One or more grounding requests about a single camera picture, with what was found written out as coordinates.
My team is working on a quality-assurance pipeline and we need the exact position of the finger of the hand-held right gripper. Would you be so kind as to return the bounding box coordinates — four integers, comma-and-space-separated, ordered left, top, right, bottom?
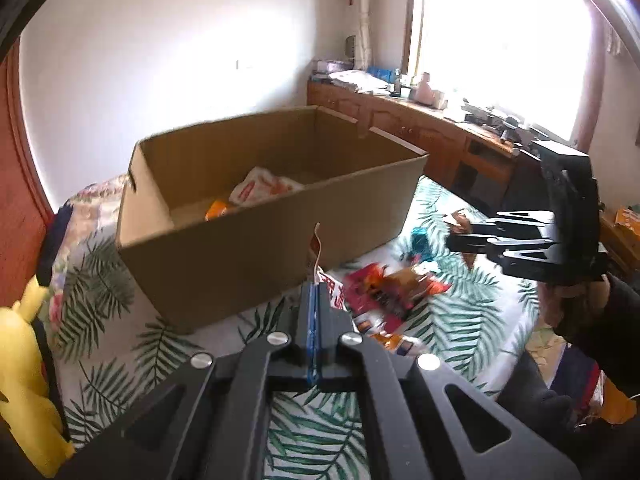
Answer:
485, 239, 566, 277
445, 211, 557, 253

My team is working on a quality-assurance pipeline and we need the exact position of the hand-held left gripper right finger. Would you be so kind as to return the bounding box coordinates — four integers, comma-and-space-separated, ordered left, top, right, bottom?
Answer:
314, 282, 583, 480

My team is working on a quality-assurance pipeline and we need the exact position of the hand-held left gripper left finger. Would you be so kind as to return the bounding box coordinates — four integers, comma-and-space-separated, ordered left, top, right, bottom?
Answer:
60, 282, 316, 480

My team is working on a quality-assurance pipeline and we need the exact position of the red white snack packet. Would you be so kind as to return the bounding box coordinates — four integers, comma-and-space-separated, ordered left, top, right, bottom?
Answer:
310, 222, 346, 313

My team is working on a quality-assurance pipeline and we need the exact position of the brown cardboard box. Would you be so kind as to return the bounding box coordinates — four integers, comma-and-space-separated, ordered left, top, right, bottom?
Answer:
116, 105, 430, 335

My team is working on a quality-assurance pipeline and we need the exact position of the orange white snack packet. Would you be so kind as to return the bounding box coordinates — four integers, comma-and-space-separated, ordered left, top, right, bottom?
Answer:
229, 166, 306, 207

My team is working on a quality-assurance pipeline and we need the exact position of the person's right forearm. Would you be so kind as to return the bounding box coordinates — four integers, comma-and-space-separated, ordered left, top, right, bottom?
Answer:
552, 272, 640, 361

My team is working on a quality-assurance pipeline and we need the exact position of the person's right hand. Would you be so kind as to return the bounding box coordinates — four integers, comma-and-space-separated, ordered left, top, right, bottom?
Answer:
542, 275, 612, 333

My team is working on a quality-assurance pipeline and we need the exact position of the orange bag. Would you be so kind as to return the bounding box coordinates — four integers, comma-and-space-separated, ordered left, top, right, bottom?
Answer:
614, 205, 640, 236

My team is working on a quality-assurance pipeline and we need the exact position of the red dark print packet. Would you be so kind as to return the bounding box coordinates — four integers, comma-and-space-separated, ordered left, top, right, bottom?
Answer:
345, 262, 396, 318

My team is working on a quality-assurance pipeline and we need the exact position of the small orange white packet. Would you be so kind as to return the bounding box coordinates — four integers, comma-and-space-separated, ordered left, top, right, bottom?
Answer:
357, 317, 431, 358

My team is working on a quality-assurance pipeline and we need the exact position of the teal snack packet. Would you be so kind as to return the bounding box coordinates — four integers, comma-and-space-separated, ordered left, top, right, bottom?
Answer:
407, 225, 441, 263

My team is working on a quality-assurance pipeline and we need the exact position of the leaf print bedsheet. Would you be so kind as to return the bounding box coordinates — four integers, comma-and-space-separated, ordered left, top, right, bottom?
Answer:
47, 175, 541, 480

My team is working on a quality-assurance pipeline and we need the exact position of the orange brown snack packet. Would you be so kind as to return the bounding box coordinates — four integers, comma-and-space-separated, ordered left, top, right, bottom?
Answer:
385, 265, 453, 311

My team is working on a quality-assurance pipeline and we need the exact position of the black desk device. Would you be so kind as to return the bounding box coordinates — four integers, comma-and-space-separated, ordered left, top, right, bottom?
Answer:
462, 100, 531, 143

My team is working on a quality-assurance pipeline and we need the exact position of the small orange snack packet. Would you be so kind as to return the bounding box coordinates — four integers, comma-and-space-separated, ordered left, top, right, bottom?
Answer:
205, 199, 236, 222

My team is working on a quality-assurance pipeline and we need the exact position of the long wooden cabinet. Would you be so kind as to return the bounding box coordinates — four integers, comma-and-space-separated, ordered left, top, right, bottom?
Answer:
306, 80, 546, 206

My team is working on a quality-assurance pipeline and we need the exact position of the wooden framed window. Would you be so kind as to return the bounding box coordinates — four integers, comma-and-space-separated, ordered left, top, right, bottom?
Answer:
405, 0, 606, 143

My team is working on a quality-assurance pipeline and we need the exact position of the stack of papers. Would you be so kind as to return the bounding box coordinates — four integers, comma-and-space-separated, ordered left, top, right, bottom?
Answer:
327, 70, 393, 95

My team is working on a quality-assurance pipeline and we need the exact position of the floral quilt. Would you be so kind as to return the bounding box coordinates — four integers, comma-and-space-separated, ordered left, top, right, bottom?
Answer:
55, 174, 128, 241

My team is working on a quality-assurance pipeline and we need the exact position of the patterned curtain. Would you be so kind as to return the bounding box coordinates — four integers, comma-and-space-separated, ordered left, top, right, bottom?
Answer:
345, 0, 376, 68

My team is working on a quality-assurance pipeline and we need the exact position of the dark blue cloth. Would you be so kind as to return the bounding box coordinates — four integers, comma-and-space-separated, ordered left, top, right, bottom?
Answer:
35, 205, 76, 286

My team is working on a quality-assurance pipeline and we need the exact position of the yellow plush toy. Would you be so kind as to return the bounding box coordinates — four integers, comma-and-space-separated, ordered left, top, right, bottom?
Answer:
0, 275, 76, 478

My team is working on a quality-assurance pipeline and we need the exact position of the wooden slatted wardrobe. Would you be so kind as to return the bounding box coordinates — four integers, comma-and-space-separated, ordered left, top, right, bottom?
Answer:
0, 40, 55, 281

